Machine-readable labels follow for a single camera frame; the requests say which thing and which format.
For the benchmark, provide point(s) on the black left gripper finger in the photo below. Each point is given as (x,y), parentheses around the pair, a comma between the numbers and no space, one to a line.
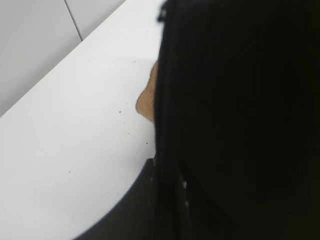
(133,217)

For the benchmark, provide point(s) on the black tote bag brown handles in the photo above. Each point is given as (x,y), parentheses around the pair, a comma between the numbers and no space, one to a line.
(237,118)

